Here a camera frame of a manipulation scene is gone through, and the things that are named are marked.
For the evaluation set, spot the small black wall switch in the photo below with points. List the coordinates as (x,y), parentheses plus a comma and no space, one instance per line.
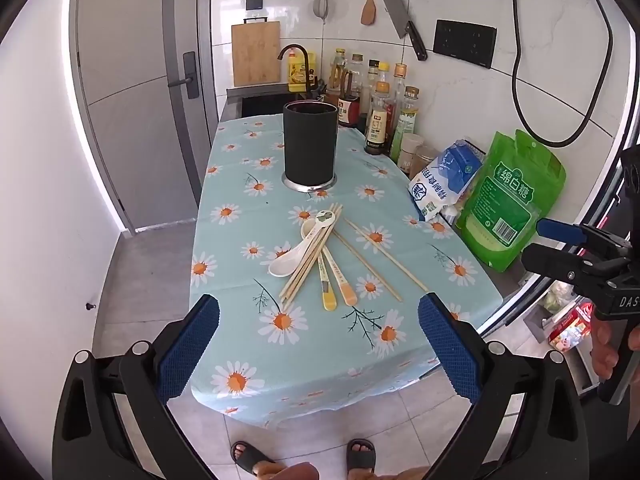
(254,1)

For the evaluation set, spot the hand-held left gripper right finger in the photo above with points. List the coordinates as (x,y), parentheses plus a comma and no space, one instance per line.
(450,350)

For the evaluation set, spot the black utensil holder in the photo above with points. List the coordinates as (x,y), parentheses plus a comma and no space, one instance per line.
(309,145)

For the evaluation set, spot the red snack package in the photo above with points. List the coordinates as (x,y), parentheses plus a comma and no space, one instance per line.
(570,329)

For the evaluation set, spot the blue daisy print tablecloth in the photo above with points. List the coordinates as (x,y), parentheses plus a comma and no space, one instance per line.
(320,360)

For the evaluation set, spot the white orange tip spoon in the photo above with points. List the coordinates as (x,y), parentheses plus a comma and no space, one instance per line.
(346,291)

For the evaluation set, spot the metal lid glass jar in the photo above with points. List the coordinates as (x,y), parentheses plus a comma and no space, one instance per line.
(428,156)

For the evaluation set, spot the green label oil bottle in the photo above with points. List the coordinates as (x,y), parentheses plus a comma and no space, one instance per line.
(406,127)

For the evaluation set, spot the steel cleaver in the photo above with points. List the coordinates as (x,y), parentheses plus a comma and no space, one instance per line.
(400,10)

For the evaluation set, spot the grey door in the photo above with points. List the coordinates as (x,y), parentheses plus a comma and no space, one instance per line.
(135,110)

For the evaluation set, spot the blue white salt bag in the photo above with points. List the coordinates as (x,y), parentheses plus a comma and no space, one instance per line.
(442,180)

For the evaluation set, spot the black cap bottle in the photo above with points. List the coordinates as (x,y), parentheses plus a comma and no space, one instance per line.
(373,77)

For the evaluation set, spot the beige lid jar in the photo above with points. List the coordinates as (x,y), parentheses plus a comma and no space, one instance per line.
(411,152)

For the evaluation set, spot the black sink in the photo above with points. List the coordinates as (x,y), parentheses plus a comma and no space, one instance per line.
(265,104)

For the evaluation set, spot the white green print spoon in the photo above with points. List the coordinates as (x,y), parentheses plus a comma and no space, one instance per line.
(282,264)

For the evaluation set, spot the yellow cap bottle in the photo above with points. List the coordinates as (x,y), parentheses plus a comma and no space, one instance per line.
(383,74)

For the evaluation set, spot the tall ribbed gold cap bottle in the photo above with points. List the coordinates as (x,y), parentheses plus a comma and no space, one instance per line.
(399,85)

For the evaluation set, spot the person's right leg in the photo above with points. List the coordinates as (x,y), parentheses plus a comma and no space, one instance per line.
(387,475)

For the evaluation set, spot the white yellow tip spoon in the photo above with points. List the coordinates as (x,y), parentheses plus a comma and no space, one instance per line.
(329,297)

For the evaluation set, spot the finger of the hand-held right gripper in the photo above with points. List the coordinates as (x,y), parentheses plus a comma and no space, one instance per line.
(560,230)
(560,262)

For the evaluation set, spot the dark red label sauce bottle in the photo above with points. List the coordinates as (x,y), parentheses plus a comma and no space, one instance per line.
(348,110)

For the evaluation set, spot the person's right hand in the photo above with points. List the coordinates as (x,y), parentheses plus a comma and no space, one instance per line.
(604,350)

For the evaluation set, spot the person's left leg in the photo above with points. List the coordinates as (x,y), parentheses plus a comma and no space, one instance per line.
(287,472)

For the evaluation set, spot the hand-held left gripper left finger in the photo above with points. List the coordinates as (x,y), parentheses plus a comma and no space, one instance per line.
(190,350)

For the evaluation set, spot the brown label sauce bottle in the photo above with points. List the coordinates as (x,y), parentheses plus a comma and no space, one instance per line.
(378,125)

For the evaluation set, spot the green sugar bag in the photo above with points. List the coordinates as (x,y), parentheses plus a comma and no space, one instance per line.
(510,200)

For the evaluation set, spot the yellow oil jug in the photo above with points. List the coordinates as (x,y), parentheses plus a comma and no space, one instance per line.
(299,70)

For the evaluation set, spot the black sandal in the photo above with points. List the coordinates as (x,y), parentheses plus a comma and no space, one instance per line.
(250,456)
(361,455)

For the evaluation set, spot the wooden cutting board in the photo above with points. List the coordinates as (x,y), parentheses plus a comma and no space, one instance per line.
(255,52)

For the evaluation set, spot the small panda print bottle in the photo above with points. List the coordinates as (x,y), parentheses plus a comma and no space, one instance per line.
(311,79)

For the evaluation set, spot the wooden chopstick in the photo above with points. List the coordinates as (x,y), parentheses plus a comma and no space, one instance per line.
(367,267)
(307,252)
(312,272)
(387,256)
(315,257)
(312,255)

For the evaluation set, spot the black faucet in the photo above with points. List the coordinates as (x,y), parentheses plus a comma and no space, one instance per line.
(295,50)

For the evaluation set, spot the black wall socket panel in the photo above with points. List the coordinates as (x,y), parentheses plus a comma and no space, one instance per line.
(465,42)

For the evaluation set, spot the person's leg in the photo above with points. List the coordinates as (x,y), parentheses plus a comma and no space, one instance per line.
(287,472)
(387,475)

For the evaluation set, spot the clear gold cap bottle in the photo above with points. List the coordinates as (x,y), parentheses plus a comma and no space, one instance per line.
(356,67)

